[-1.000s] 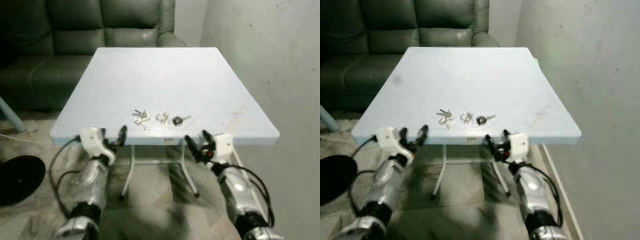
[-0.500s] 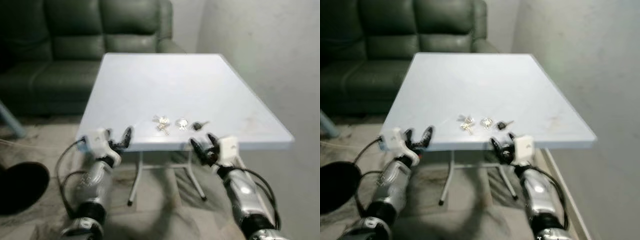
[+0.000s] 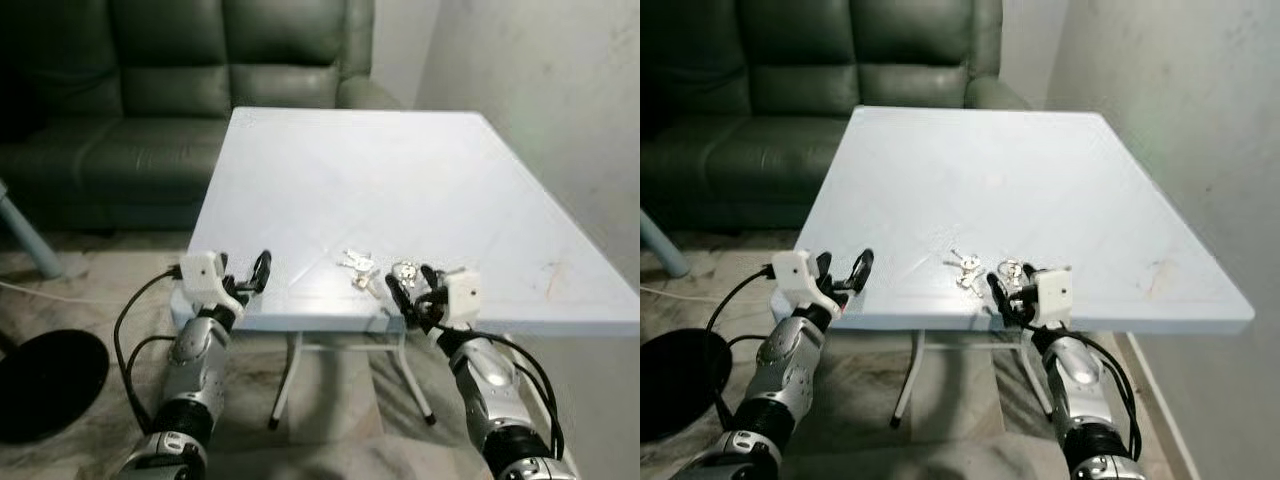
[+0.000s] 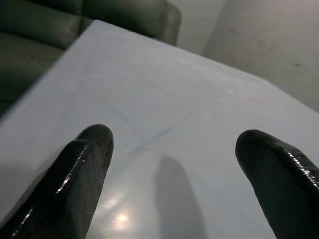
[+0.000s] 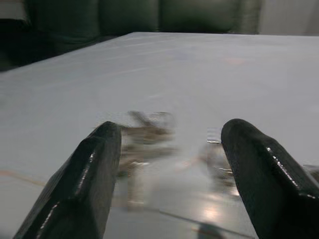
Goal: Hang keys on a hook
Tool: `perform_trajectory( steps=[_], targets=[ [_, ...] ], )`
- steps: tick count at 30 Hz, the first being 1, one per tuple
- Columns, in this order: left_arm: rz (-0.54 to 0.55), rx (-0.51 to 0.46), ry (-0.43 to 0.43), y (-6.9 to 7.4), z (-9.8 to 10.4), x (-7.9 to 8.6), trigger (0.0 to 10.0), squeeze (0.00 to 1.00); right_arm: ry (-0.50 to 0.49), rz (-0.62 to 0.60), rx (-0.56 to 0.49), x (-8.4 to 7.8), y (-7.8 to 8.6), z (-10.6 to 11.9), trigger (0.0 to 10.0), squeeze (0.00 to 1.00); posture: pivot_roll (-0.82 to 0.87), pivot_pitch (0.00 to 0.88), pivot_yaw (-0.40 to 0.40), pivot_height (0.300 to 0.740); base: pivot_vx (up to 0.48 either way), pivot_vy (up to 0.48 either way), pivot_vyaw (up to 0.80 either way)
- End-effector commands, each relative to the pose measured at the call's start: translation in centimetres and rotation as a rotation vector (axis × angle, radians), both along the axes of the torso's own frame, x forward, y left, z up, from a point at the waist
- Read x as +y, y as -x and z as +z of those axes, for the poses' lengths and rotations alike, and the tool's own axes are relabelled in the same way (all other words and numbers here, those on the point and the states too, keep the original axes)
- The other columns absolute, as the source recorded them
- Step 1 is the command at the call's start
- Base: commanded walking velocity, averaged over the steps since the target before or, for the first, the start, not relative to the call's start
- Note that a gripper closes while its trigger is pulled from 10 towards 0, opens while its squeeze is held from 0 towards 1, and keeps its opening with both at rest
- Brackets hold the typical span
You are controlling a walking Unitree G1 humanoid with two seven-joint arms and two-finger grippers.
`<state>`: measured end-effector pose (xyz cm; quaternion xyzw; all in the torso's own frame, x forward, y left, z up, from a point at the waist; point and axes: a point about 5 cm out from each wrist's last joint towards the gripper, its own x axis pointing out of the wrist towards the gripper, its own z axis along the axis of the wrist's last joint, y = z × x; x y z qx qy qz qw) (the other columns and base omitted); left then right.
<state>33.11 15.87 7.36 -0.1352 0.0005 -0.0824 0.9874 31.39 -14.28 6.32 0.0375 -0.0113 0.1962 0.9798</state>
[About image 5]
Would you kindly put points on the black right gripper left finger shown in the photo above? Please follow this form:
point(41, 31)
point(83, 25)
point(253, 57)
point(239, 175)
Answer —
point(82, 189)

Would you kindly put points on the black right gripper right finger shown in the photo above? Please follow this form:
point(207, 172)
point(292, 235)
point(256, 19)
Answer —
point(269, 189)

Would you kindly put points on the dark green sofa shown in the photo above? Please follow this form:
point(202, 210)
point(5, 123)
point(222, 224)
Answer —
point(37, 47)

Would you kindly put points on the dark green sofa back cushion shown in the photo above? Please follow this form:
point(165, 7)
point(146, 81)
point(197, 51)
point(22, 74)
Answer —
point(199, 13)
point(129, 15)

